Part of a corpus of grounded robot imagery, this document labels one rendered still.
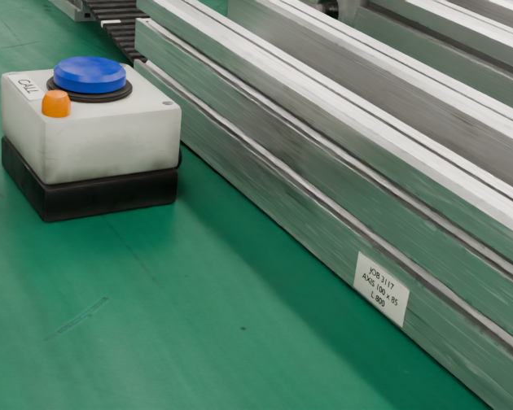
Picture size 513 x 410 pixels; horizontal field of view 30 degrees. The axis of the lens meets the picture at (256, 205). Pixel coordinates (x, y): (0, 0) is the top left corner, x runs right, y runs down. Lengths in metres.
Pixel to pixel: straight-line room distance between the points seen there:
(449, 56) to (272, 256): 0.25
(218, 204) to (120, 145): 0.07
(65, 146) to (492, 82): 0.30
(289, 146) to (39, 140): 0.13
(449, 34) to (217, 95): 0.19
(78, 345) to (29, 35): 0.46
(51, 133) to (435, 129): 0.20
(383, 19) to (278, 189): 0.26
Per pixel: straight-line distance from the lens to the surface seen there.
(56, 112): 0.51
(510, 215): 0.40
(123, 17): 0.83
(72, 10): 0.89
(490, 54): 0.67
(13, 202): 0.55
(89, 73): 0.53
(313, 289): 0.49
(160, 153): 0.54
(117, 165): 0.53
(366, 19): 0.77
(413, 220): 0.44
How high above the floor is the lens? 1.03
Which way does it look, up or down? 26 degrees down
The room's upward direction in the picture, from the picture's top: 6 degrees clockwise
